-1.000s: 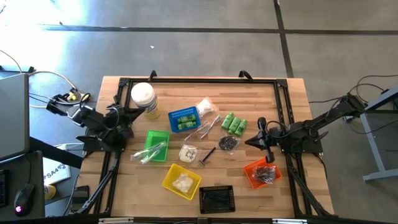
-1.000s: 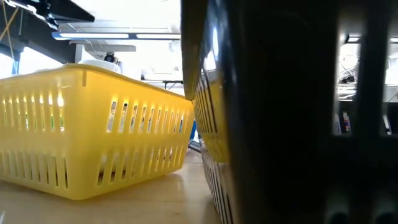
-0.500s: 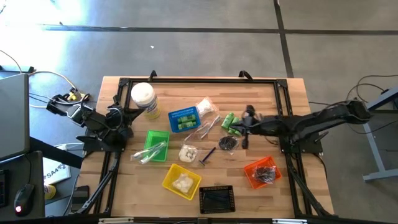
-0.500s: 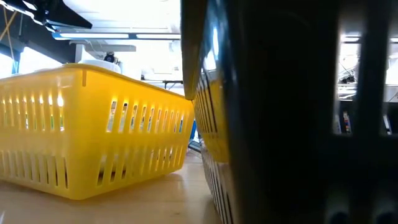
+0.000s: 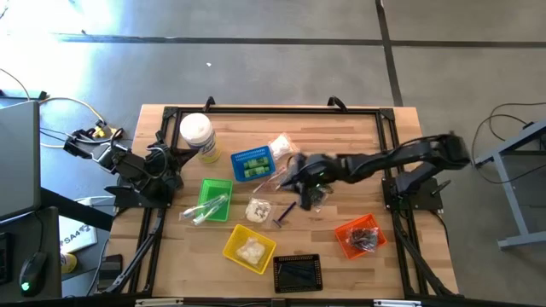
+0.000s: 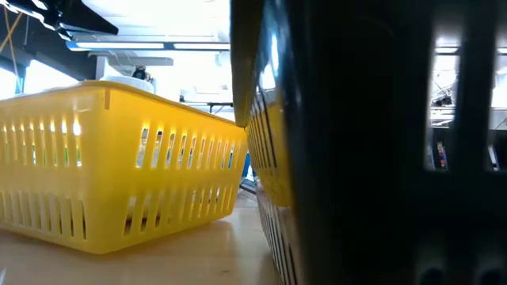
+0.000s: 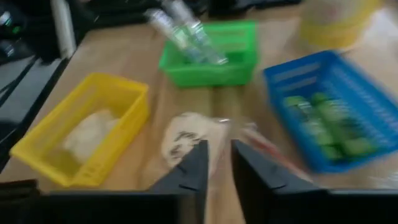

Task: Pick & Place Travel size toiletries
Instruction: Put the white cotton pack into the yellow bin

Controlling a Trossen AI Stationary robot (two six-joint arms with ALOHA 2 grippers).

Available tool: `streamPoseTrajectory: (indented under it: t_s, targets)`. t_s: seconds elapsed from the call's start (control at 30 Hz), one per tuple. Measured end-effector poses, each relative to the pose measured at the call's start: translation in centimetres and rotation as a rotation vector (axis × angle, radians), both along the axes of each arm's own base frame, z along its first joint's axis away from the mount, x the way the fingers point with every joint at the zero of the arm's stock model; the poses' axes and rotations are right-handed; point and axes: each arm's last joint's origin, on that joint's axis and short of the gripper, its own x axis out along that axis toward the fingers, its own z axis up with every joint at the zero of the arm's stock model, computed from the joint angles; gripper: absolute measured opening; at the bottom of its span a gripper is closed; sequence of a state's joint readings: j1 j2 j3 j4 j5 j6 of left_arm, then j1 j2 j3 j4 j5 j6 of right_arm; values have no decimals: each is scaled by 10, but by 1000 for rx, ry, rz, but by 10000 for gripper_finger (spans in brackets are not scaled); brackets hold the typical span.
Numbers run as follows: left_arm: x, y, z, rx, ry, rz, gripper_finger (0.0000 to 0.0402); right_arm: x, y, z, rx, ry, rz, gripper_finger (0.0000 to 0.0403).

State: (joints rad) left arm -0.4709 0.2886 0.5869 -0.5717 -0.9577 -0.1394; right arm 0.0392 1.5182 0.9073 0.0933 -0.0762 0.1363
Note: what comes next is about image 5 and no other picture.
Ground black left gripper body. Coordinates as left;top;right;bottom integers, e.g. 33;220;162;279
147;131;183;193

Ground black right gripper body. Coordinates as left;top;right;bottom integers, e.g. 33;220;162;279
289;152;345;212

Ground toothbrush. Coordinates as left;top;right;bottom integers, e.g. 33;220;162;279
191;200;230;227
178;194;229;221
253;165;293;194

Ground bag of black hair ties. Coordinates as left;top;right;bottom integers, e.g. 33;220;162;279
305;185;334;213
345;225;380;253

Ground bag of cotton swabs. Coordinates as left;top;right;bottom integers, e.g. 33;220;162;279
244;196;273;224

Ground bag of white cotton pads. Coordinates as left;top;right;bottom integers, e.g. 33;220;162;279
235;237;266;266

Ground white-lidded wipes canister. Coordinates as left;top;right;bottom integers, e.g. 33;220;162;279
178;112;222;165

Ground bag of white cotton balls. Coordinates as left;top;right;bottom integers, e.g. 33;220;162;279
268;132;299;161

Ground green plastic basket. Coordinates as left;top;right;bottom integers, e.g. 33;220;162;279
198;177;235;223

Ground blue plastic basket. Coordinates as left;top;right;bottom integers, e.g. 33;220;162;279
229;145;277;183

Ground orange plastic basket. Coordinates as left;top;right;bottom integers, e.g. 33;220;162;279
334;212;388;260

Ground white power adapter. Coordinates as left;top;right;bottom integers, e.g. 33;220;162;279
74;194;116;211

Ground yellow plastic basket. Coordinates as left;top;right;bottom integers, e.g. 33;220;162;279
222;223;277;275

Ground black desk leg bar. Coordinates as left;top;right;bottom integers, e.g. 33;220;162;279
40;187;115;232

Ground black plastic basket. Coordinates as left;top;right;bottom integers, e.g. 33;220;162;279
272;253;324;294

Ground white printed box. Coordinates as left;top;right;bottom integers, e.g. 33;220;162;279
58;215;98;253

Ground black side desk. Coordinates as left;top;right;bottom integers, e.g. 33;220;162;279
0;206;63;300

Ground yellow round object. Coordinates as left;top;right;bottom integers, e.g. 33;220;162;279
61;252;78;275

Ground grey monitor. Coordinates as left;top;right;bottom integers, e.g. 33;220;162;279
0;101;42;221

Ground black computer mouse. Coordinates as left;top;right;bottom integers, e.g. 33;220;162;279
19;251;49;298

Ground black keyboard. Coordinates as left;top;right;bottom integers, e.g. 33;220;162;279
0;232;13;286

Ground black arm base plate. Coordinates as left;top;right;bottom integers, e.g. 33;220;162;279
381;175;452;213
104;183;171;210

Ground black aluminium table frame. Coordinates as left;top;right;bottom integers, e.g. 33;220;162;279
102;96;461;299

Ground black floor cable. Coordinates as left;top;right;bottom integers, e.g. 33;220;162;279
488;101;546;142
470;113;528;165
40;126;125;148

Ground white floor cable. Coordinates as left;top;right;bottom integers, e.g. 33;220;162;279
39;96;107;149

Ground silver metal bracket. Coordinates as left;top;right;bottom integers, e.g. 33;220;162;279
135;298;184;307
373;299;422;307

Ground grey metal table frame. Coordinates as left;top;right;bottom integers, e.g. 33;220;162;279
471;120;546;251

